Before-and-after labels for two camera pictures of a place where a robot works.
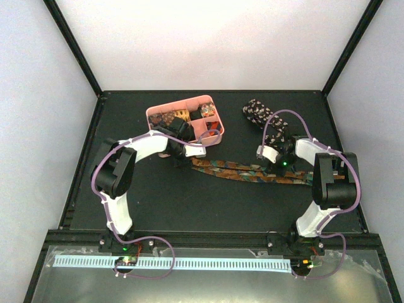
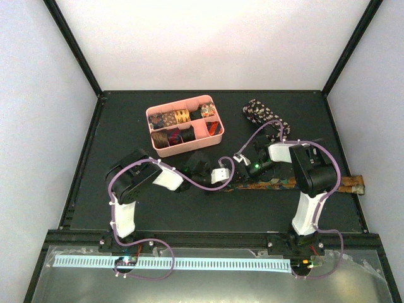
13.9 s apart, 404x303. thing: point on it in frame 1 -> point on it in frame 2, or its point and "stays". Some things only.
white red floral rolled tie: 207,110 stays
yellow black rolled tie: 184,113 stays
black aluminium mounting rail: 214,240 stays
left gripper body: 177,161 -> 197,178
